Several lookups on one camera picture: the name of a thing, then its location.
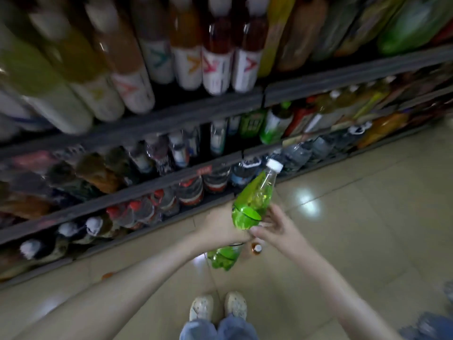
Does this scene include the person's left hand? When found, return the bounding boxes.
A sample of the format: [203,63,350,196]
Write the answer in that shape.
[194,202,253,252]

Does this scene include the person's right hand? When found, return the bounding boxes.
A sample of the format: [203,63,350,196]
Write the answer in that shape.
[249,204,312,263]

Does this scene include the row of large water jugs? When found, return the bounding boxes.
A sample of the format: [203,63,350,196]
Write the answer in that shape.
[106,120,376,231]

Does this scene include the dark grey store shelving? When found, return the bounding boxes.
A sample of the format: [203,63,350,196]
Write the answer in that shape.
[0,0,453,288]

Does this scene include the person's right forearm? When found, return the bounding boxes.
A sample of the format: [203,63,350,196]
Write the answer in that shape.
[294,240,404,340]

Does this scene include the person's left forearm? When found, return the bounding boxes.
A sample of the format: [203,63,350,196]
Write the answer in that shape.
[14,233,213,340]

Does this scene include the person's white right shoe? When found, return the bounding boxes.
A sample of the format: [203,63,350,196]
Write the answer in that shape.
[224,291,249,319]

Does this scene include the person's white shoe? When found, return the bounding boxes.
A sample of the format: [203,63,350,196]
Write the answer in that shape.
[188,294,215,322]
[224,291,249,319]

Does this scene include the person's white left shoe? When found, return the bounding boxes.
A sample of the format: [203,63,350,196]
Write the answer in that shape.
[188,294,215,322]

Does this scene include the person's blue jeans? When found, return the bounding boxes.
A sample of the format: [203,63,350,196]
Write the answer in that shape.
[178,315,259,340]

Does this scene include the blue plastic wrapped pack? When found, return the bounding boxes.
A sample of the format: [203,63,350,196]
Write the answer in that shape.
[400,280,453,340]

